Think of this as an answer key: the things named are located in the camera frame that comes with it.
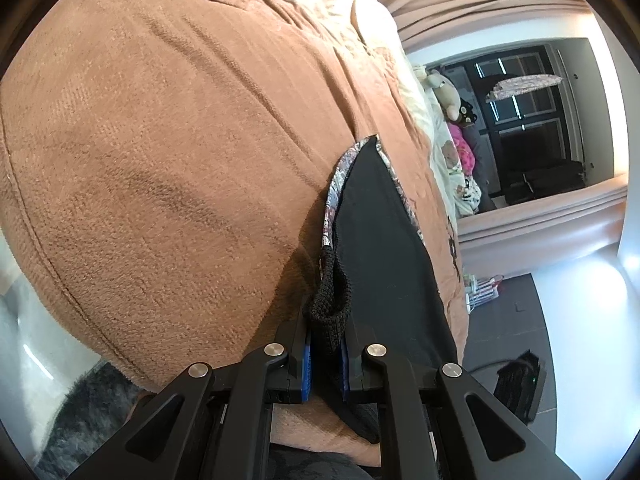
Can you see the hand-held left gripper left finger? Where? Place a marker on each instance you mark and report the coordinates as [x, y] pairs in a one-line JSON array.
[[306, 370]]

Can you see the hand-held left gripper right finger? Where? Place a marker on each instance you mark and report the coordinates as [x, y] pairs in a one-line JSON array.
[[345, 370]]

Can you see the black shorts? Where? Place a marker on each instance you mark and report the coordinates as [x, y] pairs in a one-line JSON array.
[[390, 270]]

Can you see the floral print pants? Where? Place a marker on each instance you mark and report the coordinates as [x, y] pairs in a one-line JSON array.
[[334, 195]]

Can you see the person's leg in grey pants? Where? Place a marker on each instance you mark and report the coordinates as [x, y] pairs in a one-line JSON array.
[[320, 467]]

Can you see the striped gift bag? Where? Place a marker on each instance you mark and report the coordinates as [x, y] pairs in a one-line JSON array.
[[485, 287]]

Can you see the black electronic box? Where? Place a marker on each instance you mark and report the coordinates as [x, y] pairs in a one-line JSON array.
[[517, 385]]

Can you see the black-spotted white plush toy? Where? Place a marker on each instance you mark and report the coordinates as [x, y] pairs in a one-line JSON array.
[[470, 192]]

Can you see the grey shaggy rug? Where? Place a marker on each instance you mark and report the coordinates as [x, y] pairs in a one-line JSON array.
[[85, 410]]

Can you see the bear-print pillow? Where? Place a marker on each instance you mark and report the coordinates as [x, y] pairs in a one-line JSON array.
[[450, 157]]

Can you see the pink curtain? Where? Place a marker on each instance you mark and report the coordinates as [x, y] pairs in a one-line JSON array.
[[540, 215], [475, 5]]

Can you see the pink plush toy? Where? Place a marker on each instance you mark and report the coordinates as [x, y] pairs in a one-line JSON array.
[[462, 147]]

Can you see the orange blanket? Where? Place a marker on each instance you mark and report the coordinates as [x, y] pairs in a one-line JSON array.
[[150, 160]]

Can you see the black plush toy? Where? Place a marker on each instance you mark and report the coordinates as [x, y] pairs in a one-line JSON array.
[[467, 112]]

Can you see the cream quilt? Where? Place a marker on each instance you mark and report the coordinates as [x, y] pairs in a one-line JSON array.
[[410, 90]]

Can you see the black framed window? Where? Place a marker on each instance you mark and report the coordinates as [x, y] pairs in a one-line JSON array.
[[540, 150]]

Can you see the cream elephant plush toy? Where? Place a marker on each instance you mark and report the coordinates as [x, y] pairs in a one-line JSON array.
[[442, 90]]

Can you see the hanging floral garment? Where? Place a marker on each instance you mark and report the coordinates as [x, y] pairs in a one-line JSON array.
[[525, 82]]

